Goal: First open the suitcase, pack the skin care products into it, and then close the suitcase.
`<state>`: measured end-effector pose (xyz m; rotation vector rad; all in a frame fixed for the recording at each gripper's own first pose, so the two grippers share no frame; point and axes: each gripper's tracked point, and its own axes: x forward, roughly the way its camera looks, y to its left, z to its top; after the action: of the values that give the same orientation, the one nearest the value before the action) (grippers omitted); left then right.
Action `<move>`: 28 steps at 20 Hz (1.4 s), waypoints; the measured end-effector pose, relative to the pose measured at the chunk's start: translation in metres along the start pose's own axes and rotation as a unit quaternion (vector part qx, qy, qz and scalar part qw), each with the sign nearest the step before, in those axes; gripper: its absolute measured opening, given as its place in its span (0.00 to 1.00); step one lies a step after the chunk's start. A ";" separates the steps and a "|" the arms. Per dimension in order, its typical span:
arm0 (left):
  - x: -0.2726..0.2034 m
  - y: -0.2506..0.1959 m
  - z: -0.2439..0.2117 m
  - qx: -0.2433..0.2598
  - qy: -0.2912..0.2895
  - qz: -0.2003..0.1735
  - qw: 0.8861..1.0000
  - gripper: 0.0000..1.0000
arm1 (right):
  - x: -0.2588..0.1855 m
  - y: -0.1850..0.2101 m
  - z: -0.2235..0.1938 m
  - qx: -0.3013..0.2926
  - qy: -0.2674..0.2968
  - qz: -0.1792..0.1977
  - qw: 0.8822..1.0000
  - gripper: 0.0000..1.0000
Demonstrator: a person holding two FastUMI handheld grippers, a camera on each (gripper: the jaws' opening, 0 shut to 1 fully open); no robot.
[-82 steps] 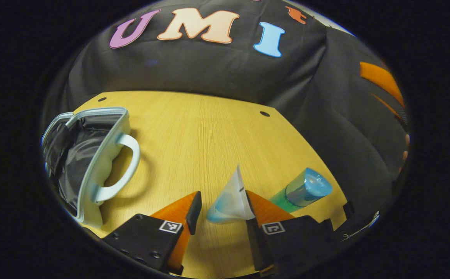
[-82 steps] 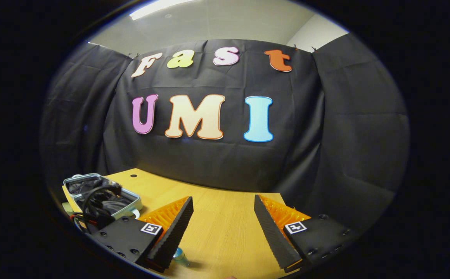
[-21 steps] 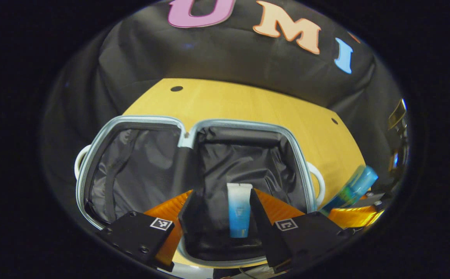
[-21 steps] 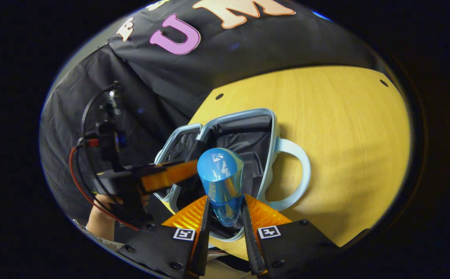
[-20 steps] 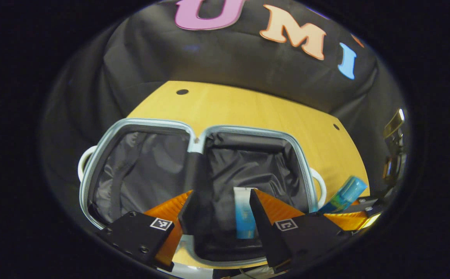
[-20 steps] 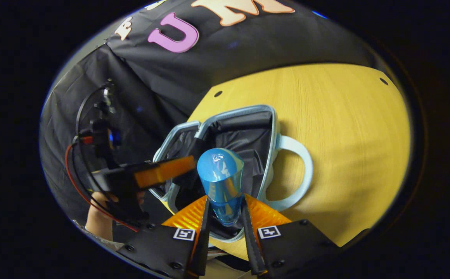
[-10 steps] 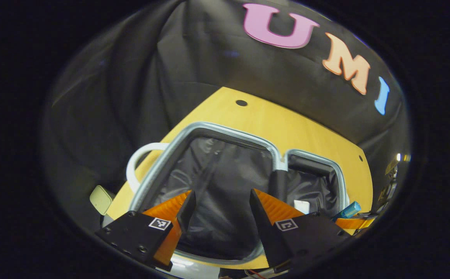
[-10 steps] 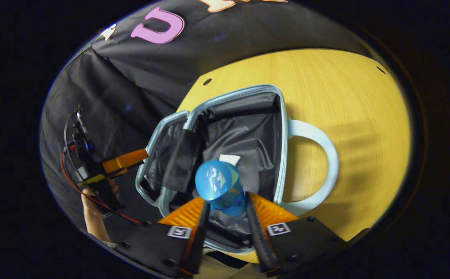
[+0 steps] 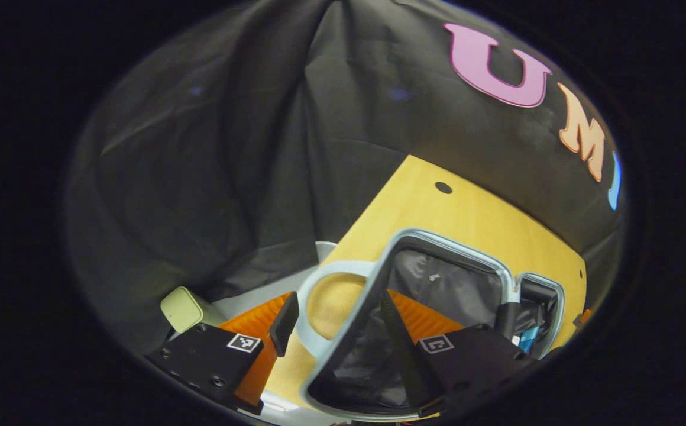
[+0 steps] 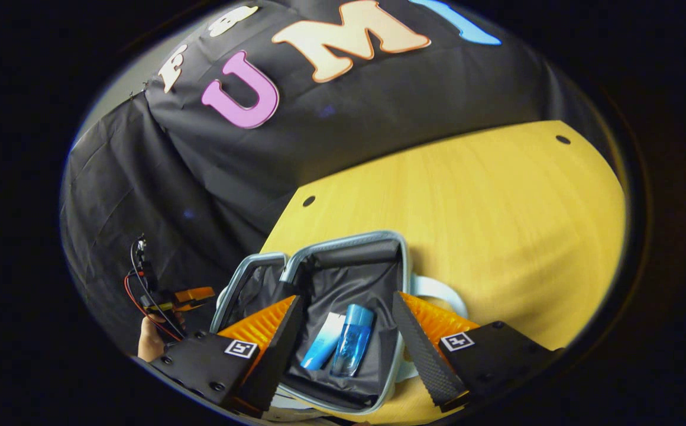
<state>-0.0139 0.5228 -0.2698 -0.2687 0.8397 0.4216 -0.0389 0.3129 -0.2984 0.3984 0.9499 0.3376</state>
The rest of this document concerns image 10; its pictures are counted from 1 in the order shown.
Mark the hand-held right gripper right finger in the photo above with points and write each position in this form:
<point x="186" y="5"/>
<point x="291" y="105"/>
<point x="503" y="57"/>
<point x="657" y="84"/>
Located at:
<point x="423" y="361"/>

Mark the clear blue bottle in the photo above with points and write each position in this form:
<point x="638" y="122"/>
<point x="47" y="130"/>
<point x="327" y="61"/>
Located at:
<point x="352" y="343"/>

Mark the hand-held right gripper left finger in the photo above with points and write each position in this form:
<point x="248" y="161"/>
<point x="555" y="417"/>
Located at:
<point x="281" y="355"/>

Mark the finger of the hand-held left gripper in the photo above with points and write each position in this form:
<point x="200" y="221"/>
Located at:
<point x="195" y="296"/>

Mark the light blue suitcase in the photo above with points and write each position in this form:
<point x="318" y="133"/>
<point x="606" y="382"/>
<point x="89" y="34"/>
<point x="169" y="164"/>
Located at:
<point x="349" y="284"/>

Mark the blue and white tube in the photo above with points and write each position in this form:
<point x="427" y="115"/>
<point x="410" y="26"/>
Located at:
<point x="322" y="343"/>

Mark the black backdrop cloth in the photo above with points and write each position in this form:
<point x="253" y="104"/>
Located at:
<point x="201" y="177"/>

